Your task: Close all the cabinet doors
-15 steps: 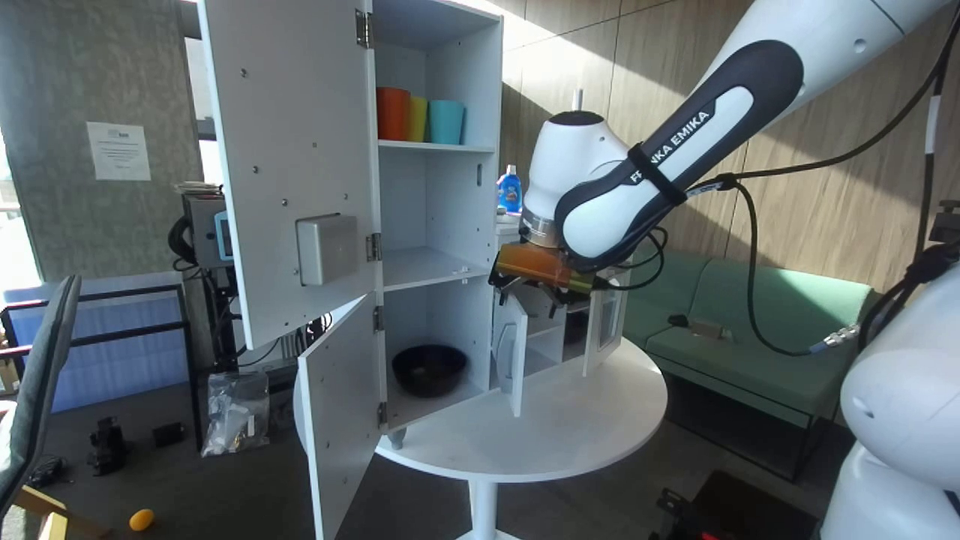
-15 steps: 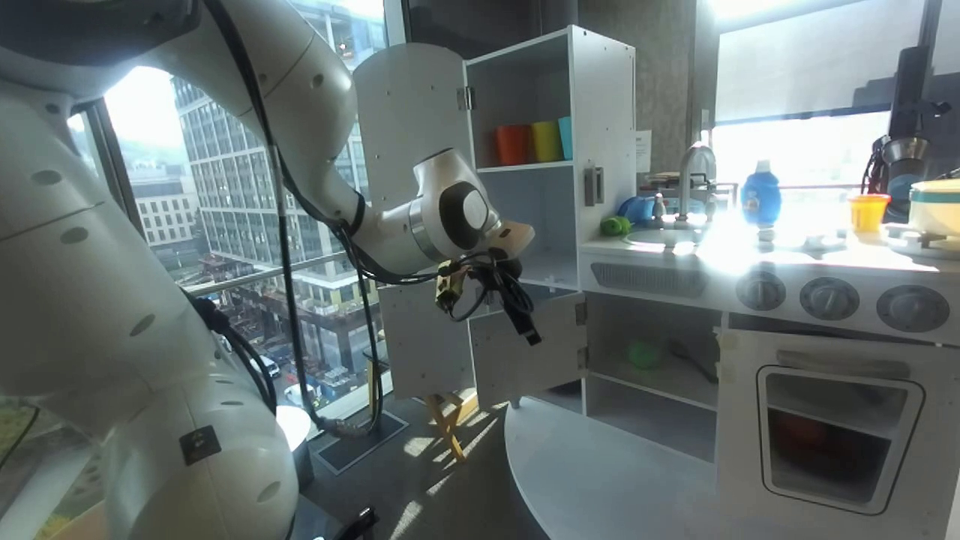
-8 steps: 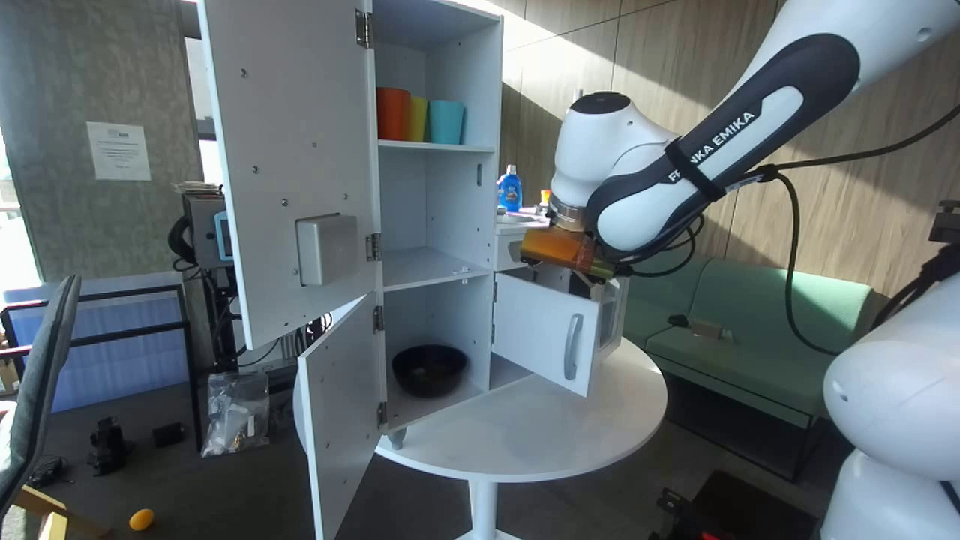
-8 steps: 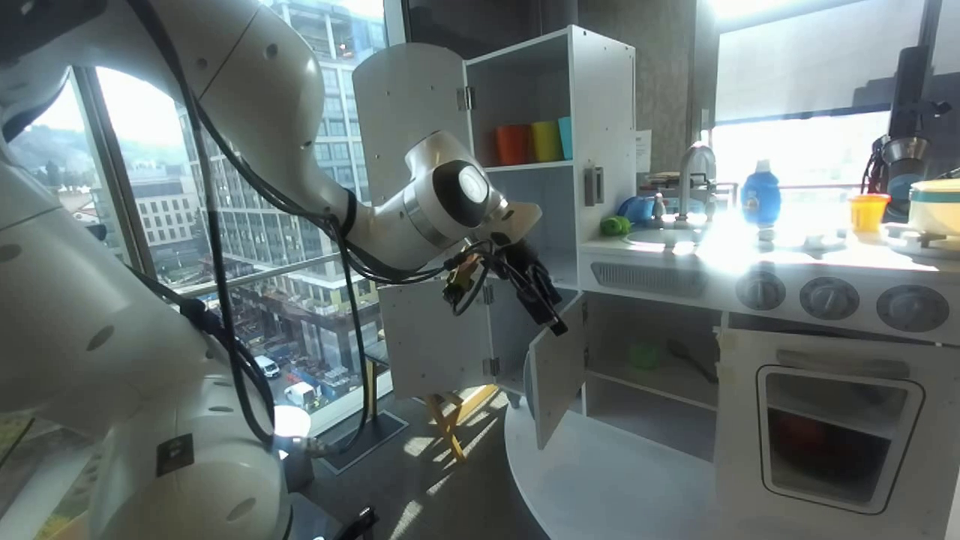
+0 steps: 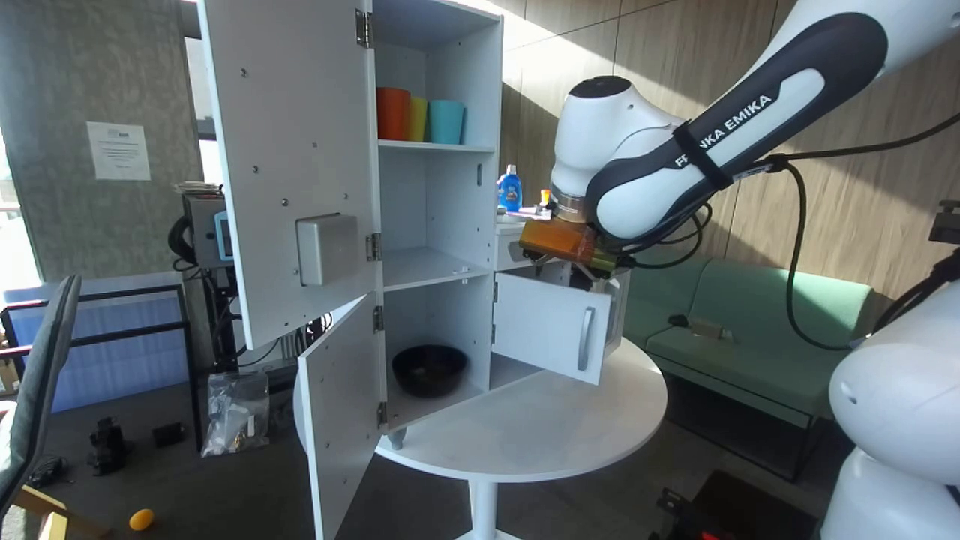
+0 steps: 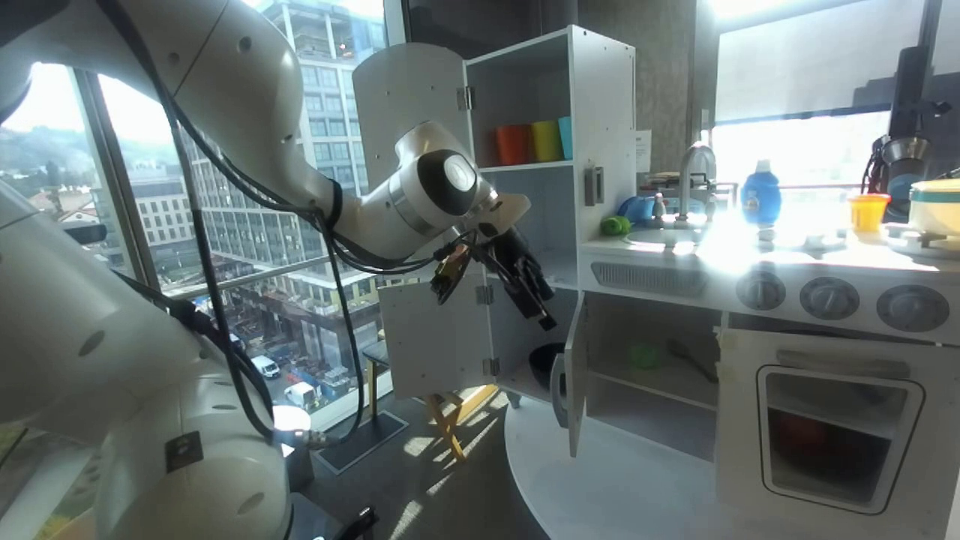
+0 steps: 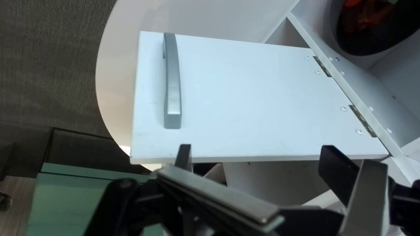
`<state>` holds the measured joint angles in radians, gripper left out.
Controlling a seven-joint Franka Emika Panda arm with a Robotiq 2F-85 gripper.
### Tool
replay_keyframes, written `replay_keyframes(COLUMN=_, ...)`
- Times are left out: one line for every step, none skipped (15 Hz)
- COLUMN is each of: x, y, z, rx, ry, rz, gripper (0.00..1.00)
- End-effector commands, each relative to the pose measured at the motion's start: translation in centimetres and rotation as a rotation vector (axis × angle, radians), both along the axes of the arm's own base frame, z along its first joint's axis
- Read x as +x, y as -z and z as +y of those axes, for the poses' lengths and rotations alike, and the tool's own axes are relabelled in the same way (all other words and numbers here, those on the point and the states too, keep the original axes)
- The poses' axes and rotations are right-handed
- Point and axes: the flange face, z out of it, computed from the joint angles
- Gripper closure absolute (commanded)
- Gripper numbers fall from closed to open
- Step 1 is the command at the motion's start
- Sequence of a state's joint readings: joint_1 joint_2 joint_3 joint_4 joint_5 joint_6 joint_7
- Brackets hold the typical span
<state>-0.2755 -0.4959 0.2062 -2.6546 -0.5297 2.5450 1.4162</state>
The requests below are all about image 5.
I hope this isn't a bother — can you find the white paper notice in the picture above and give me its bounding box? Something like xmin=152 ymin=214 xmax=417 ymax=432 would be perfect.
xmin=83 ymin=120 xmax=152 ymax=183

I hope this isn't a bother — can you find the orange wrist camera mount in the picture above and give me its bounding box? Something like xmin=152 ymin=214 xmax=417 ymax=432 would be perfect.
xmin=519 ymin=215 xmax=622 ymax=277

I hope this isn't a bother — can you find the white door with grey swoosh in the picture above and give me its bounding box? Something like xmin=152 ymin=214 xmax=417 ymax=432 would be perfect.
xmin=291 ymin=292 xmax=391 ymax=540

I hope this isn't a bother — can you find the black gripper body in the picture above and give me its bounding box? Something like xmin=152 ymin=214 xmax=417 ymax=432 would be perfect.
xmin=571 ymin=256 xmax=632 ymax=295

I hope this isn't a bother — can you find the round white pedestal table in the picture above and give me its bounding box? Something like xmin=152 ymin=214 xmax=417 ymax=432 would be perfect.
xmin=372 ymin=332 xmax=673 ymax=540

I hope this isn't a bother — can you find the black floor case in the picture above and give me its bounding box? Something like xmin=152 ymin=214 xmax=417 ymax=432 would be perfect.
xmin=647 ymin=467 xmax=821 ymax=540

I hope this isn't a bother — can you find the white toy kitchen cabinet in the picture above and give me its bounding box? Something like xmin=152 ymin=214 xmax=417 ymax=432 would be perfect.
xmin=364 ymin=0 xmax=636 ymax=445

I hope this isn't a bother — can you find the black block gadget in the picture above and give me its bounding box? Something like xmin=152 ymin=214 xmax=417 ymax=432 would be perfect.
xmin=83 ymin=413 xmax=132 ymax=478

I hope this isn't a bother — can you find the small black flat gadget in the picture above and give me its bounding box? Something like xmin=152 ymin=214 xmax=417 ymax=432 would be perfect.
xmin=147 ymin=420 xmax=189 ymax=450

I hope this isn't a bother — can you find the clear plastic bag with parts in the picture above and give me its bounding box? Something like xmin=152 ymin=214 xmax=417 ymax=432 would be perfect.
xmin=199 ymin=370 xmax=272 ymax=462

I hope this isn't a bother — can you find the wooden frame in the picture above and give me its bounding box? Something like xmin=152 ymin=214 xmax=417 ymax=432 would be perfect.
xmin=0 ymin=482 xmax=76 ymax=540

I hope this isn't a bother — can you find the equipment cart with screen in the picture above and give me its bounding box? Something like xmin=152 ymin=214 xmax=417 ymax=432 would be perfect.
xmin=165 ymin=179 xmax=243 ymax=445

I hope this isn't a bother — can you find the thin black cable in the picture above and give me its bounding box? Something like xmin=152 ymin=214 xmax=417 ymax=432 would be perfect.
xmin=752 ymin=105 xmax=960 ymax=354

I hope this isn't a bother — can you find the small white cabinet door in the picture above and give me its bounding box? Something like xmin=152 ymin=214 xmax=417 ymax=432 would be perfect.
xmin=489 ymin=270 xmax=614 ymax=390

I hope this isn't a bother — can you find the blue panel with dark frame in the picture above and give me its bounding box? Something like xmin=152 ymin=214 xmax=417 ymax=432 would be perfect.
xmin=0 ymin=282 xmax=191 ymax=413

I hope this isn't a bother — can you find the yellow cup in cabinet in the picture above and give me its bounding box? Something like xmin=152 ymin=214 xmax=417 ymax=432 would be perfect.
xmin=406 ymin=93 xmax=433 ymax=143

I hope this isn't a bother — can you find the teal cup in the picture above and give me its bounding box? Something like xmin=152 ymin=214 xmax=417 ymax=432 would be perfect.
xmin=425 ymin=95 xmax=471 ymax=147

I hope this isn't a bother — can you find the black bowl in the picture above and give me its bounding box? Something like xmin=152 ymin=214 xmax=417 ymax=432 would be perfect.
xmin=391 ymin=343 xmax=471 ymax=400

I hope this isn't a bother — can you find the orange cup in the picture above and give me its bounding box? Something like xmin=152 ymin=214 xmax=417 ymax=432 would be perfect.
xmin=376 ymin=83 xmax=413 ymax=143

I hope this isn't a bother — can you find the white oven door with window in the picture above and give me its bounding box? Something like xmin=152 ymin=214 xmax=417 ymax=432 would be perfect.
xmin=588 ymin=274 xmax=632 ymax=351

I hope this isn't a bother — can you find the blue bottle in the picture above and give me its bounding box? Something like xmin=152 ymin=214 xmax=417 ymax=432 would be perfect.
xmin=494 ymin=163 xmax=526 ymax=215

